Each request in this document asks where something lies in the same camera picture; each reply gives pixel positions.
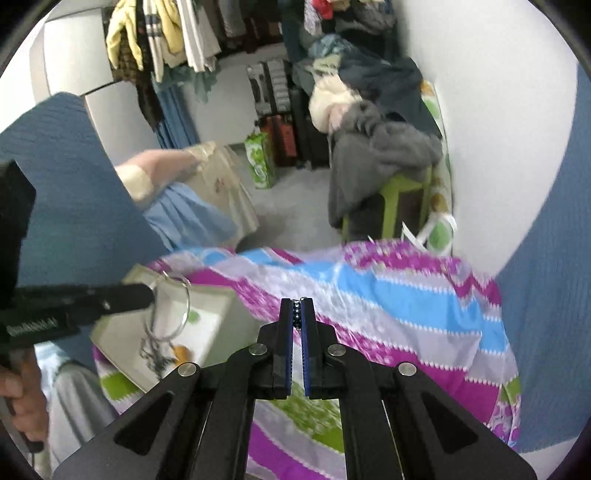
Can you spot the light blue cloth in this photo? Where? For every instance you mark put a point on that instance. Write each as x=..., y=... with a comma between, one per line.
x=189, y=217

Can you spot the blue quilted cushion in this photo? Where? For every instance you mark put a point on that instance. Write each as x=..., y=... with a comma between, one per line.
x=549, y=300
x=83, y=184

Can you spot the grey fleece garment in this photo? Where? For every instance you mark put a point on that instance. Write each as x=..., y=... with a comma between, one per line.
x=383, y=147

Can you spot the pile of mixed clothes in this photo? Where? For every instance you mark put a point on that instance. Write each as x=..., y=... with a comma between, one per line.
x=341, y=18

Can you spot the colourful striped floral blanket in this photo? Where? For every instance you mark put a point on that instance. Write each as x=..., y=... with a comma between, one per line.
x=392, y=323

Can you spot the green paper bag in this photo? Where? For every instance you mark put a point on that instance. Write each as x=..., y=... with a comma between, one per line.
x=260, y=159

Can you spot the pink cream pillow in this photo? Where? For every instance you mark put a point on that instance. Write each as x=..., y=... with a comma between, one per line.
x=152, y=170

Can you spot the row of hanging clothes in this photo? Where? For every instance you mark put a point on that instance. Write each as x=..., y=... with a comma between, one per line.
x=161, y=37

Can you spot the cream puffy jacket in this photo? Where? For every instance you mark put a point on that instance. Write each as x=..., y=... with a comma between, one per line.
x=330, y=104

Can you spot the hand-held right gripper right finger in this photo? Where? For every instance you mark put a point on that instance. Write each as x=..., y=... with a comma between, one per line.
x=306, y=355

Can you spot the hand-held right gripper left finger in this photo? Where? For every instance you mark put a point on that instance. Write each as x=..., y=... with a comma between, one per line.
x=287, y=355

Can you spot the black suitcase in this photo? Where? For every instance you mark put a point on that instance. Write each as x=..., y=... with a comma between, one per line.
x=309, y=138

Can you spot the green gem pendant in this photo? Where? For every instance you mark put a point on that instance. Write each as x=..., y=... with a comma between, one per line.
x=195, y=317

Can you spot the beige floral cloth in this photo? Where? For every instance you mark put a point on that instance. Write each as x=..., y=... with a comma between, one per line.
x=226, y=184

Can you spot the grey hard suitcase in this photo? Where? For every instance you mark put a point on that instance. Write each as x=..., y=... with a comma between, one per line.
x=272, y=87

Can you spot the dark blue garment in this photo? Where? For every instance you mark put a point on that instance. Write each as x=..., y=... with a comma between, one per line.
x=383, y=78

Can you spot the light grey cloth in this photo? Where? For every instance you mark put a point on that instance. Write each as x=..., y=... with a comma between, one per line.
x=78, y=406

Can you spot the silver hoop bangle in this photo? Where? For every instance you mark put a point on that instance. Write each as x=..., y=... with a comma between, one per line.
x=188, y=302

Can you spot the person's left hand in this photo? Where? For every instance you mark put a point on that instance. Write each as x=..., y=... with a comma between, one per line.
x=23, y=397

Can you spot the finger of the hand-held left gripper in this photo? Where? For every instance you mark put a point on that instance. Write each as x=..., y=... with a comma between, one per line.
x=120, y=297

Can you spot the folded floral mattress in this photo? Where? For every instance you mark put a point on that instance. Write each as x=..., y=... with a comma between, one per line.
x=438, y=194

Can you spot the white cardboard box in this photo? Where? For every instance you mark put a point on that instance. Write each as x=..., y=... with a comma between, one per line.
x=217, y=323

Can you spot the red suitcase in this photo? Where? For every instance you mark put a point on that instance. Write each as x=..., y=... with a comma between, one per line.
x=279, y=141

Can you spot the green plastic stool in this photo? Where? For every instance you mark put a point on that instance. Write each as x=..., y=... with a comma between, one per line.
x=406, y=184

